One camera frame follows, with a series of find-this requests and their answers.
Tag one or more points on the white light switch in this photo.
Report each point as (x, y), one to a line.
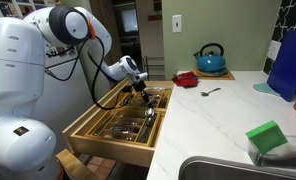
(177, 23)

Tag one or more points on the small silver spoon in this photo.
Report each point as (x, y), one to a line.
(206, 93)

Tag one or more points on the wooden trivet board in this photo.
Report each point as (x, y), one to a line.
(230, 76)

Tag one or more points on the teal kettle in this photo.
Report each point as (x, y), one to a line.
(210, 63)

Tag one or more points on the big silver spoon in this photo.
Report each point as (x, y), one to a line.
(150, 113)

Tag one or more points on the blue bag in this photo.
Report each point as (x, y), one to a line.
(289, 63)

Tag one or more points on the silver serving spoon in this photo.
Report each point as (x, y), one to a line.
(146, 131)

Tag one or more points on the large wooden cutlery organizer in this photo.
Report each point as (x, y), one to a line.
(121, 141)

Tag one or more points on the light teal round mat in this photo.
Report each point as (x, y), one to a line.
(266, 89)

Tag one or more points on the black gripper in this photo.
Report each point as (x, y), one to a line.
(140, 86)

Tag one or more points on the clear sponge holder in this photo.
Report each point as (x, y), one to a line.
(288, 155)

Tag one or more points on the white outlet plate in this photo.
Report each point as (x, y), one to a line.
(274, 50)

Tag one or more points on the red cloth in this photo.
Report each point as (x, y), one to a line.
(185, 81)

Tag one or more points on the pile of silver forks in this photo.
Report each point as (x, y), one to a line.
(129, 137)
(123, 130)
(129, 122)

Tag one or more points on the white bookshelf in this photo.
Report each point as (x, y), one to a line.
(8, 8)

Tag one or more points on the wooden drawer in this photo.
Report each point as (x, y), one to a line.
(111, 150)

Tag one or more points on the wooden step stool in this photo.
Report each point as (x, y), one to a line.
(73, 165)

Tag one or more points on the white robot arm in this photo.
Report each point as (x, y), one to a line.
(14, 66)

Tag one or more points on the green sponge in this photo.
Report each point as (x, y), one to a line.
(265, 136)

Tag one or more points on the steel sink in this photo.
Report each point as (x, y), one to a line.
(221, 170)

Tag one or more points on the white refrigerator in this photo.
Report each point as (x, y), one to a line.
(68, 96)

